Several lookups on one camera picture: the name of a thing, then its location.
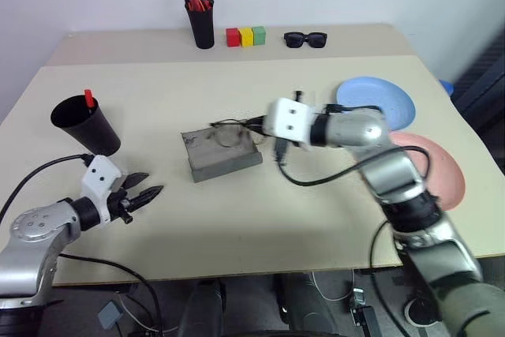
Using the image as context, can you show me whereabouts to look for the tall black pen cup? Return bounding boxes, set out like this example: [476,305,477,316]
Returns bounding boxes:
[182,0,216,51]

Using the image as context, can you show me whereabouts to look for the round black and white disc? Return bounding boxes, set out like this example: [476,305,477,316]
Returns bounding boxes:
[403,296,442,329]

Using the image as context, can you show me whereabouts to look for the black floor device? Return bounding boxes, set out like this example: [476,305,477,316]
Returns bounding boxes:
[348,286,383,337]

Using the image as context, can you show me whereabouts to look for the grey glasses case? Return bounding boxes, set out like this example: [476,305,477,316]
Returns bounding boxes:
[180,125,264,185]

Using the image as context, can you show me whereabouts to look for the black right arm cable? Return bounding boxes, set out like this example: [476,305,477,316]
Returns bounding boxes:
[275,144,433,188]

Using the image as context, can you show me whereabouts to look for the dark rounded shape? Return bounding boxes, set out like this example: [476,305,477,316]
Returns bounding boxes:
[176,277,229,337]
[275,272,341,337]

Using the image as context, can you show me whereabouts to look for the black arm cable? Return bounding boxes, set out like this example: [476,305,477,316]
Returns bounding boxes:
[275,144,433,188]
[0,153,95,226]

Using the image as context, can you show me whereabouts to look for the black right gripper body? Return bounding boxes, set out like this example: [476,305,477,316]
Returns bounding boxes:
[271,135,312,166]

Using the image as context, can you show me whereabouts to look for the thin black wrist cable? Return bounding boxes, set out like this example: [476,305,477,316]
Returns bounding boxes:
[294,89,383,115]

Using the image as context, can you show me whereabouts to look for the blue round object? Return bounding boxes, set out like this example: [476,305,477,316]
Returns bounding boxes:
[439,79,458,98]

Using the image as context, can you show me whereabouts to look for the white floor cable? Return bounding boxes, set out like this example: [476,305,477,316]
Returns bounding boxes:
[309,268,357,303]

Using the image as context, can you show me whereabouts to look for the dark radiator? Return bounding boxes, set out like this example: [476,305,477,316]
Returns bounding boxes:
[452,32,505,177]

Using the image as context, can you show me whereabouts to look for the pink plate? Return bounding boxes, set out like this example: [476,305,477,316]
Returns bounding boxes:
[387,132,467,212]

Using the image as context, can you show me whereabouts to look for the blue plate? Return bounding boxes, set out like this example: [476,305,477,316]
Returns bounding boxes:
[335,76,417,133]

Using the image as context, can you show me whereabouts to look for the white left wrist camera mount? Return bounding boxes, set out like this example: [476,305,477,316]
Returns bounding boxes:
[80,155,122,223]

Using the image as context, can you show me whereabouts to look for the thin wire frame eyeglasses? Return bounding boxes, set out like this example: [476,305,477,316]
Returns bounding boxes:
[208,117,267,149]

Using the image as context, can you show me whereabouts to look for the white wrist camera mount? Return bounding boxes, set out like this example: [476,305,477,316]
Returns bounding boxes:
[263,96,317,149]
[80,155,122,223]

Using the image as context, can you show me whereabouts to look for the black floor cable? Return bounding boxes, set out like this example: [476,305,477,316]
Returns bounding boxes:
[58,253,163,337]

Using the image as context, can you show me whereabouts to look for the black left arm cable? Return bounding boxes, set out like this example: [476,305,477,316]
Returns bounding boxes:
[0,153,95,226]

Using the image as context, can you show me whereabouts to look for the yellow block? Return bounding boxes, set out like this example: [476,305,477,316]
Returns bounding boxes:
[238,27,255,48]

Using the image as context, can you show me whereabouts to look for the small grey box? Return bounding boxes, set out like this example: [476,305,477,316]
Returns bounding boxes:
[97,300,123,329]

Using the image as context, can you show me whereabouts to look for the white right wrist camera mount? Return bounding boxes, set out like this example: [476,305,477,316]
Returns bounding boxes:
[263,96,317,149]

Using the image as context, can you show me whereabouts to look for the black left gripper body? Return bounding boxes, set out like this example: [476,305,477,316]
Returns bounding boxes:
[106,178,135,227]

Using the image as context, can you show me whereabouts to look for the black sunglasses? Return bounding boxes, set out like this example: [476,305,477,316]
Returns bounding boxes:
[283,31,329,50]

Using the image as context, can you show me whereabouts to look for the wide black cup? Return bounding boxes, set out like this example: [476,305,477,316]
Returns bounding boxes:
[50,93,122,157]

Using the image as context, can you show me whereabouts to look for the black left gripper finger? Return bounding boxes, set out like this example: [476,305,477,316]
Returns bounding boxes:
[127,185,165,209]
[125,171,151,190]

